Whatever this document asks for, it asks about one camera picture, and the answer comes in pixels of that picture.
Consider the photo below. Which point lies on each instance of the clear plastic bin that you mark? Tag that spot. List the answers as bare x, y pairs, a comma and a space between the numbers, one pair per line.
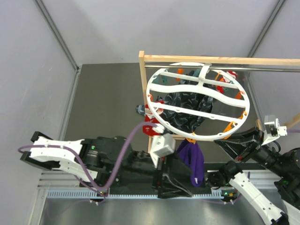
211, 103

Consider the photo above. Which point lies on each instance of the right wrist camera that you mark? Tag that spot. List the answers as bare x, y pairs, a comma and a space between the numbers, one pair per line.
273, 129

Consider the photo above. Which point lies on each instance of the red santa sock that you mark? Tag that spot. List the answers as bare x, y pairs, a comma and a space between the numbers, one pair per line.
149, 130

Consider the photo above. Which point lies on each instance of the red snowflake sock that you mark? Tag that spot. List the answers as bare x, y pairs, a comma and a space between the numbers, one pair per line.
221, 78

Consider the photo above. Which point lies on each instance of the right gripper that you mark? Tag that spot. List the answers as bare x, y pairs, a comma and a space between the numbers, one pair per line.
243, 145

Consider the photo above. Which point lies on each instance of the dark patterned cloth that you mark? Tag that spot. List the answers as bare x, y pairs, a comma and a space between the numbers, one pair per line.
188, 100

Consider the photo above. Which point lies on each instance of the grey cable duct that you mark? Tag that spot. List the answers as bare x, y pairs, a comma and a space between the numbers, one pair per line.
88, 194

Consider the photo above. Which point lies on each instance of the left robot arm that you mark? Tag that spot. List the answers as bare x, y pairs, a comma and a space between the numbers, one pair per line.
110, 166

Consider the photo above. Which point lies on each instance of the wooden rack frame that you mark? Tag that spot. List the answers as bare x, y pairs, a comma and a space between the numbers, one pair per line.
205, 84

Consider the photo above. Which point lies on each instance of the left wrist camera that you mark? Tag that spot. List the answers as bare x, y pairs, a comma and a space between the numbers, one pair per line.
162, 145

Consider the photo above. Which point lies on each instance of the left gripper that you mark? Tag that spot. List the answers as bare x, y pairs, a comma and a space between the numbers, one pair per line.
168, 188

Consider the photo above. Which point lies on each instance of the white round clip hanger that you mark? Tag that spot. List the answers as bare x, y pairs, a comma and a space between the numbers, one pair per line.
197, 100

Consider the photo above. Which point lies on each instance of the purple sock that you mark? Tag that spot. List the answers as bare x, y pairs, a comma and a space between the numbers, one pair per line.
192, 156

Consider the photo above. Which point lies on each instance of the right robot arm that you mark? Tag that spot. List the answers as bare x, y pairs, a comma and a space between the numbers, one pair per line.
268, 179

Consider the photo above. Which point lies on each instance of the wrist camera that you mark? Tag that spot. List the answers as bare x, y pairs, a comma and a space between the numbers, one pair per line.
273, 129
162, 145

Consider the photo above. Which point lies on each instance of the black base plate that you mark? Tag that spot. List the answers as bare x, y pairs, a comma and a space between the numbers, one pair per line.
138, 181

